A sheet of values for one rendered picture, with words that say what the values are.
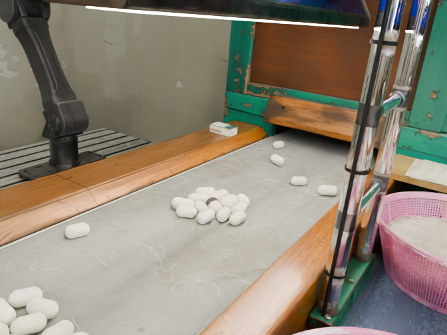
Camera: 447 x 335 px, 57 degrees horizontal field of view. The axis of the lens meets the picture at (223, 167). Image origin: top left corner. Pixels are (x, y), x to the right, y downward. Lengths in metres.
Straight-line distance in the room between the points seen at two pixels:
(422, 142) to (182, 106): 1.55
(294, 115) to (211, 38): 1.20
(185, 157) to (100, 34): 1.94
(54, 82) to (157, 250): 0.53
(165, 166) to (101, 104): 2.00
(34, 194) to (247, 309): 0.38
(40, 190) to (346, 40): 0.73
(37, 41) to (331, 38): 0.67
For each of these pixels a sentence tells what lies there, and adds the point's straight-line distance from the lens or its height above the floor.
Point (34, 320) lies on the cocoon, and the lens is 0.45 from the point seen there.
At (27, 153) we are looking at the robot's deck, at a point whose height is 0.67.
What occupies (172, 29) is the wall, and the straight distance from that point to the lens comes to 2.31.
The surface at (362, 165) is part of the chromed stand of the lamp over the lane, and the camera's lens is 0.45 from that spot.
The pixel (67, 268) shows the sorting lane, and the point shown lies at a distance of 0.54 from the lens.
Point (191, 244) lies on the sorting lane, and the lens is 0.58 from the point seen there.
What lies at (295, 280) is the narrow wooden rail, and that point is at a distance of 0.49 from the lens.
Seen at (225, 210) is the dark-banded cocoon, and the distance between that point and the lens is 0.64.
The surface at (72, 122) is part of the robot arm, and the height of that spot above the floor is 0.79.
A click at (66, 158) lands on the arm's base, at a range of 1.00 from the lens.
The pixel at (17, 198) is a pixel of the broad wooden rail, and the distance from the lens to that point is 0.67.
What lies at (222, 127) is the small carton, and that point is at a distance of 1.00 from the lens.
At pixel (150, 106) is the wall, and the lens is 2.46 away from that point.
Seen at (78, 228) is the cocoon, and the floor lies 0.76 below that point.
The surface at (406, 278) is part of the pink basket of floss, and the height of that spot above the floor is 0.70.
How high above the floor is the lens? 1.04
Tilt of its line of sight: 21 degrees down
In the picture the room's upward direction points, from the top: 5 degrees clockwise
